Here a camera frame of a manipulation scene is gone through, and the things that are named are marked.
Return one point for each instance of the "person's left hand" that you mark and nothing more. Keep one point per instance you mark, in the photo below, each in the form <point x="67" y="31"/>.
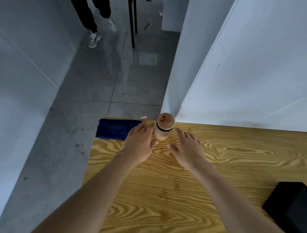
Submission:
<point x="138" y="146"/>

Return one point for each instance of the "glass jar with brown contents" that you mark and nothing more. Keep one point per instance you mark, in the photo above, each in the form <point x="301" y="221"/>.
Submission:
<point x="161" y="135"/>

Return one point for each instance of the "white cabinet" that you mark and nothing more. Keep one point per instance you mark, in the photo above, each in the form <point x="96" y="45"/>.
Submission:
<point x="174" y="15"/>

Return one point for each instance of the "person's right middle finger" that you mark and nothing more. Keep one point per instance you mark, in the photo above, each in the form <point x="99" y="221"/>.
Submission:
<point x="188" y="136"/>

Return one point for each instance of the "small black stick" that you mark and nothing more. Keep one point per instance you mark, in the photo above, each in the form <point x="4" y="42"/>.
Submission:
<point x="146" y="26"/>

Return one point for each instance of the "round wooden jar lid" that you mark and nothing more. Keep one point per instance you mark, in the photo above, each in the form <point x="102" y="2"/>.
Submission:
<point x="165" y="121"/>

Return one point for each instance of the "person's right forearm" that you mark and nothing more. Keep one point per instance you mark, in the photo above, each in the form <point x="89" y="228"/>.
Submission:
<point x="227" y="201"/>

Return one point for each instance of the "person's left middle finger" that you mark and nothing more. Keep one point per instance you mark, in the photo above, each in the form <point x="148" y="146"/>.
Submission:
<point x="141" y="127"/>

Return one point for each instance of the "person's right hand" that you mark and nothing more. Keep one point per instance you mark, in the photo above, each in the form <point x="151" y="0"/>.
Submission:
<point x="190" y="153"/>

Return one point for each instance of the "black metal stand leg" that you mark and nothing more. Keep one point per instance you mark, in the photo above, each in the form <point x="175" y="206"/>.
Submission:
<point x="135" y="16"/>
<point x="131" y="24"/>

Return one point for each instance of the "dark blue cloth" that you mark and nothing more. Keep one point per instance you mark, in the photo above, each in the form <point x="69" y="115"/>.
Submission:
<point x="114" y="129"/>

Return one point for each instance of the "person's right little finger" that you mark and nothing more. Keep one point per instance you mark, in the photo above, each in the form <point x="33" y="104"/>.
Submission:
<point x="198" y="142"/>

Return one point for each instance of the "person's right thumb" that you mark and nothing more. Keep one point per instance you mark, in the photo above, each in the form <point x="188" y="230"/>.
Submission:
<point x="172" y="148"/>

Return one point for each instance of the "black box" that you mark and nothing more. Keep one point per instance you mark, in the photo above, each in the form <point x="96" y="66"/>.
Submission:
<point x="289" y="206"/>

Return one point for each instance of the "person's left forearm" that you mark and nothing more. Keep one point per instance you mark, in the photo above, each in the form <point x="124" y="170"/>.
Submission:
<point x="91" y="196"/>

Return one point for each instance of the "person's left thumb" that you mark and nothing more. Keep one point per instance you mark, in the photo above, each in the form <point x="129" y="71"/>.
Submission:
<point x="153" y="144"/>

